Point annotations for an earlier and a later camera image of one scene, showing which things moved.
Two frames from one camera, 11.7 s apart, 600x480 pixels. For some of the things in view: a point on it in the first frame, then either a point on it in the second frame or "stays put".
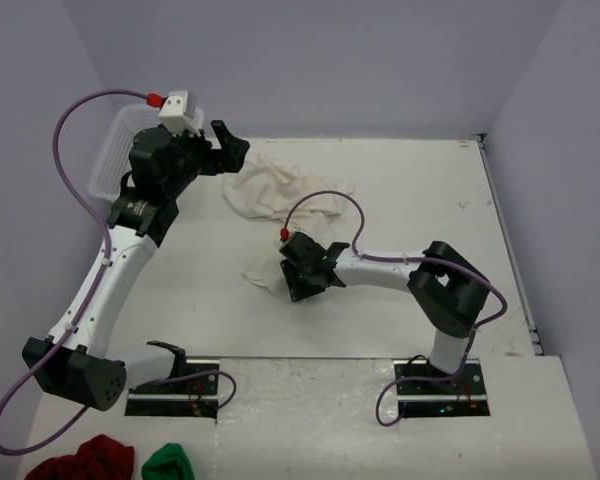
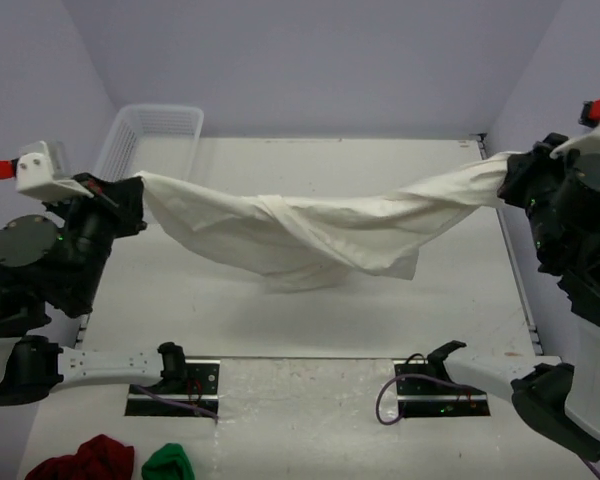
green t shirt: (169, 462) stays put
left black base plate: (195, 396) stays put
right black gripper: (299, 292) to (516, 163)
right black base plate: (464, 396) stays put
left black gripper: (231, 155) to (123, 198)
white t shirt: (273, 190) to (300, 244)
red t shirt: (98, 458) stays put
